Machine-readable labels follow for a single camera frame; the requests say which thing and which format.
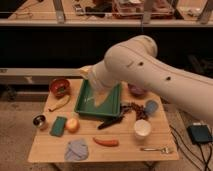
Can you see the wooden table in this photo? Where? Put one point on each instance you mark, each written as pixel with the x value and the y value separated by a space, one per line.
pixel 50 149

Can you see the green sponge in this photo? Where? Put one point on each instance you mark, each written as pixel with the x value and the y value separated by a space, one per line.
pixel 58 126

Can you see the green plastic tray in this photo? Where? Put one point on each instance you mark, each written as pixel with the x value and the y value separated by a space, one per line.
pixel 85 104

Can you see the blue cup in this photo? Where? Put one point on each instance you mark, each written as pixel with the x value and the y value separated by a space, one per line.
pixel 150 107

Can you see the white cup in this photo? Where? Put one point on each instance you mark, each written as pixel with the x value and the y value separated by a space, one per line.
pixel 142 129

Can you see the black power box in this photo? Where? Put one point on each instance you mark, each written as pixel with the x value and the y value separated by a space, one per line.
pixel 199 134

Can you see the metal fork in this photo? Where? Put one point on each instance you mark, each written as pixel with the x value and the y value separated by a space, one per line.
pixel 164 150

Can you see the dark grape bunch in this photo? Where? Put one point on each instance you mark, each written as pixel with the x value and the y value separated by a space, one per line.
pixel 133 107

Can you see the orange carrot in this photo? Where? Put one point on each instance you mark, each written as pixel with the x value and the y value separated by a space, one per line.
pixel 106 143

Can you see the black knife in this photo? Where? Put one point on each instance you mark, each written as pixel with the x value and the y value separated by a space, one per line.
pixel 108 123

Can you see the yellow banana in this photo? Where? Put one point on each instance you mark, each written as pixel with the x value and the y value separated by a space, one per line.
pixel 60 103

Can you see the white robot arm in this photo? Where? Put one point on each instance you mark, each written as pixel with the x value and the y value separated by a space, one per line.
pixel 135 62

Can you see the purple bowl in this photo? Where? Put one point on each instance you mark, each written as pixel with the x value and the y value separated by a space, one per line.
pixel 136 91

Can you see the yellow apple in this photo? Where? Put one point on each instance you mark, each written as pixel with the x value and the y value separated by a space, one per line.
pixel 72 125

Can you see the blue-grey cloth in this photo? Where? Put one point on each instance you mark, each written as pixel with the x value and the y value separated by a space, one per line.
pixel 76 150

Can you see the metal can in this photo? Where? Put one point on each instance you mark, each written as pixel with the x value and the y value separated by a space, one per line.
pixel 40 122

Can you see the red bowl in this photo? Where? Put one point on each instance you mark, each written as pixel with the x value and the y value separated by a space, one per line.
pixel 59 87

